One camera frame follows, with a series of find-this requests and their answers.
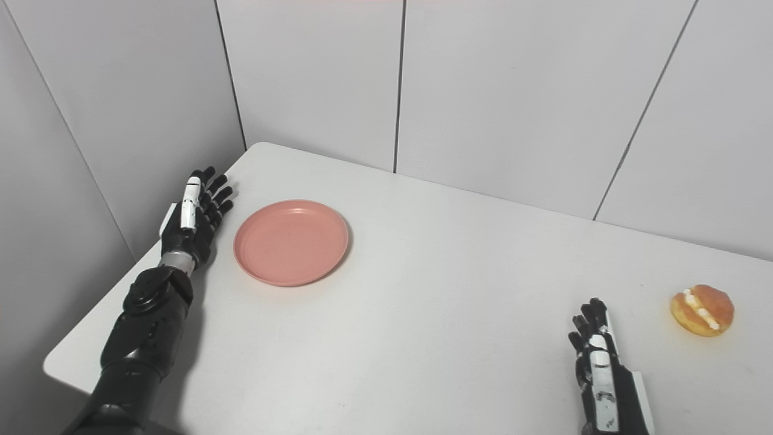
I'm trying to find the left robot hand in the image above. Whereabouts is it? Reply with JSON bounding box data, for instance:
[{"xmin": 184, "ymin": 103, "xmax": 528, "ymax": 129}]
[{"xmin": 159, "ymin": 166, "xmax": 235, "ymax": 269}]

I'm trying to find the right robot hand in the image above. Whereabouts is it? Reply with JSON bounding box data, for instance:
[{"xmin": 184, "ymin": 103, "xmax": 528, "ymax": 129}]
[{"xmin": 568, "ymin": 297, "xmax": 655, "ymax": 435}]

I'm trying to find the pink plate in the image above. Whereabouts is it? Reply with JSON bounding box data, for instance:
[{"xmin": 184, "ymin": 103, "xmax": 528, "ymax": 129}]
[{"xmin": 233, "ymin": 199, "xmax": 350, "ymax": 288}]

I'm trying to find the cream puff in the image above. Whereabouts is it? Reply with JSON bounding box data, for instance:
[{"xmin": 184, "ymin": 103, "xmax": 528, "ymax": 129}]
[{"xmin": 670, "ymin": 285, "xmax": 736, "ymax": 338}]

